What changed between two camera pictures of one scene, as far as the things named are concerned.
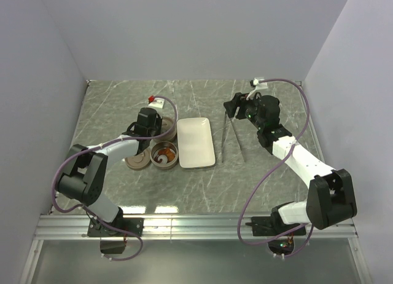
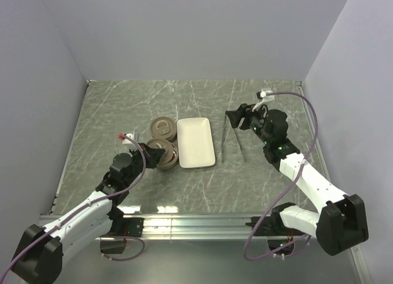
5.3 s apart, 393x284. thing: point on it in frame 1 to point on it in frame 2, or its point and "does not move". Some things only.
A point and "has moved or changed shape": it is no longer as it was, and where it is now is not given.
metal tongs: (236, 132) does not move
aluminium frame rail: (178, 227) does not move
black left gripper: (159, 120) to (151, 155)
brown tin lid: (168, 123) does not move
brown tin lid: (139, 161) has moved or changed shape
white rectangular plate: (195, 147) does not move
